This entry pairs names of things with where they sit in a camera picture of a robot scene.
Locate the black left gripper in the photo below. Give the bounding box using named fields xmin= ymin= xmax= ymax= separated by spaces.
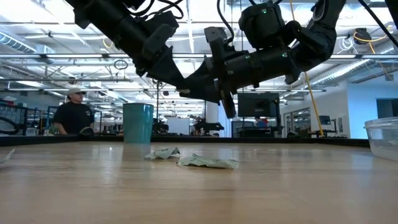
xmin=134 ymin=46 xmax=187 ymax=90

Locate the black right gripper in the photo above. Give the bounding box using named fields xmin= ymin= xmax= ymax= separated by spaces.
xmin=178 ymin=42 xmax=253 ymax=119

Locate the white board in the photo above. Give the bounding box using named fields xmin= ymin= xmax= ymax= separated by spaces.
xmin=167 ymin=117 xmax=190 ymax=136

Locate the large black monitor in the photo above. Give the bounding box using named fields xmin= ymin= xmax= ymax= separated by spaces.
xmin=238 ymin=92 xmax=280 ymax=118

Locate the teal cup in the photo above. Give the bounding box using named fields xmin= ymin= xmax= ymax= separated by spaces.
xmin=123 ymin=103 xmax=154 ymax=144

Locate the person with cap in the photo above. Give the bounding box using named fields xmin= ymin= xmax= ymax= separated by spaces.
xmin=52 ymin=87 xmax=95 ymax=136

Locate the black ceiling device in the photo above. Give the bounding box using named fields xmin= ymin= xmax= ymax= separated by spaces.
xmin=353 ymin=27 xmax=373 ymax=45

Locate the clear plastic container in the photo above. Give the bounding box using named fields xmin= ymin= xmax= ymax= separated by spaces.
xmin=363 ymin=116 xmax=398 ymax=162

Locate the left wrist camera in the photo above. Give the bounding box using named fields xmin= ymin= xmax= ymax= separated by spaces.
xmin=142 ymin=23 xmax=177 ymax=60

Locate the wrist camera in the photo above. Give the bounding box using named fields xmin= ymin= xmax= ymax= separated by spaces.
xmin=204 ymin=26 xmax=228 ymax=44
xmin=142 ymin=23 xmax=177 ymax=60

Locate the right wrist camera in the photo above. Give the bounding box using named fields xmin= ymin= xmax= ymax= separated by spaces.
xmin=204 ymin=26 xmax=228 ymax=44

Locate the yellow hanging hose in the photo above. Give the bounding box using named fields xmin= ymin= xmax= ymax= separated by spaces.
xmin=289 ymin=0 xmax=325 ymax=136

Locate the black curved hose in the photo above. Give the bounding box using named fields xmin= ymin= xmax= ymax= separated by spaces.
xmin=0 ymin=116 xmax=20 ymax=136

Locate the yellow ceiling cable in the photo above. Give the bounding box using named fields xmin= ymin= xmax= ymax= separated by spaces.
xmin=353 ymin=26 xmax=392 ymax=55

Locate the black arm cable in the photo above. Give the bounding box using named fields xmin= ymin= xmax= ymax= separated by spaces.
xmin=357 ymin=0 xmax=398 ymax=48

